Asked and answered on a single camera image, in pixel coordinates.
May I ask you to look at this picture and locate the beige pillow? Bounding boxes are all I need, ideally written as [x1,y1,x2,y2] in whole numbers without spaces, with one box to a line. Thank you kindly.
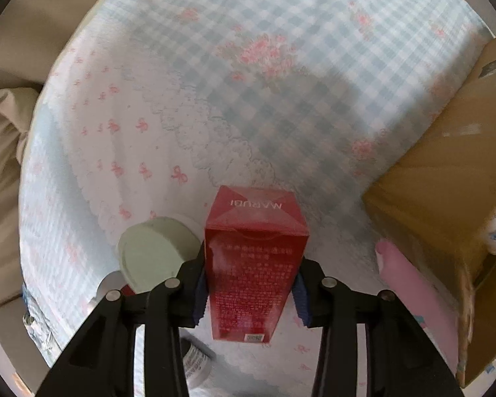
[0,86,46,317]

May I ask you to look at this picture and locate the pink packet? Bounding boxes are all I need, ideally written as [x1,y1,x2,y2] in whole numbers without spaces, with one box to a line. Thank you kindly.
[375,239,460,376]

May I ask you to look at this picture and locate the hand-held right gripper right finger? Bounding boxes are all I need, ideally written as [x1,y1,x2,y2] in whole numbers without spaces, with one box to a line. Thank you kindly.
[291,260,466,397]

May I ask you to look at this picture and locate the checkered floral bed sheet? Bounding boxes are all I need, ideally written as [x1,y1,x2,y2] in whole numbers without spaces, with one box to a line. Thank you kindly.
[18,0,496,397]

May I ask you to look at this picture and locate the white labelled bottle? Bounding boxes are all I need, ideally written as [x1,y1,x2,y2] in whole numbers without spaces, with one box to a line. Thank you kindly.
[179,336,214,390]

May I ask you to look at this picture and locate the pale green round jar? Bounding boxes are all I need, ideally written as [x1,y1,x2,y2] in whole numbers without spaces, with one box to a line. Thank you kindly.
[116,213,202,295]

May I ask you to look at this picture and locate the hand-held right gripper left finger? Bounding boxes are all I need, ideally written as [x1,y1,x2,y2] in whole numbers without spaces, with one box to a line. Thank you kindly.
[36,242,208,397]

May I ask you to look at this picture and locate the brown cardboard box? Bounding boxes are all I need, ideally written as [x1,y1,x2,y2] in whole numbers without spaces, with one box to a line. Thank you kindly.
[362,33,496,388]

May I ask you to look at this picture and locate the red carton box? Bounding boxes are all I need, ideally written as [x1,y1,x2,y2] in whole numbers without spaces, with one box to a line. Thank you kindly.
[204,185,309,344]

